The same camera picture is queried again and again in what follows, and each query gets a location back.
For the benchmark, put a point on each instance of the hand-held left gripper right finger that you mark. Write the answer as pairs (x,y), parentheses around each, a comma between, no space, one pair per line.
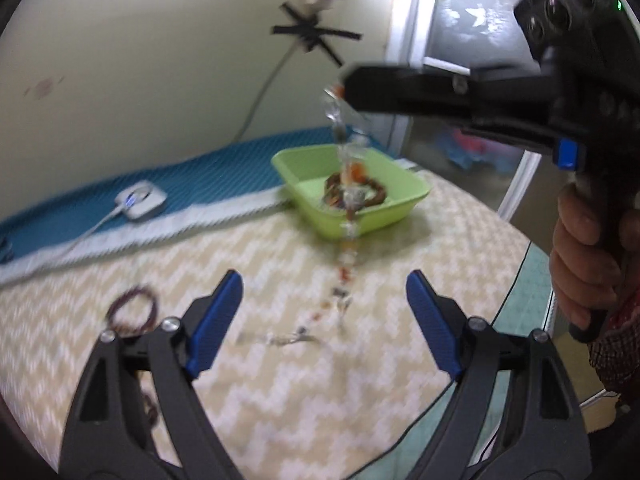
(432,325)

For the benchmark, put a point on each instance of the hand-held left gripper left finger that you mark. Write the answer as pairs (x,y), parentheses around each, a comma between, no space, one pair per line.
(215,320)

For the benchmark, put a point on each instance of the black tape cross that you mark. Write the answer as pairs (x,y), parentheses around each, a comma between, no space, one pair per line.
(312,35)

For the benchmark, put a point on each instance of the person's right hand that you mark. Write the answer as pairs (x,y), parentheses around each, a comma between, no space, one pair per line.
(585,255)

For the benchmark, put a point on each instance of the teal bed mat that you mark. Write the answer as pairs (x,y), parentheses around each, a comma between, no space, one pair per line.
(210,170)

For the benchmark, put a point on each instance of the white controller box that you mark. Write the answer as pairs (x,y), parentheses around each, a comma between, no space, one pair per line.
(142,200)

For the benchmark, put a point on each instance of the pink and blue cloth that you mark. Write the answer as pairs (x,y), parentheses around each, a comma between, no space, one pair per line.
(475,150)

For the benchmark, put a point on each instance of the person's right forearm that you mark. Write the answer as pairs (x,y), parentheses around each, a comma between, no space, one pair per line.
(620,355)

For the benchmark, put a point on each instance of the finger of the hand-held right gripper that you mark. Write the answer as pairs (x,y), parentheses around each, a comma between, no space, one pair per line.
(425,92)

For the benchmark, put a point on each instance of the beige zigzag blanket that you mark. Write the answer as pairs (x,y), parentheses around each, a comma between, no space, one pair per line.
(280,385)

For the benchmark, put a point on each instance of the green plastic basin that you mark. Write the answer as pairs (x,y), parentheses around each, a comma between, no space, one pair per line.
(310,195)

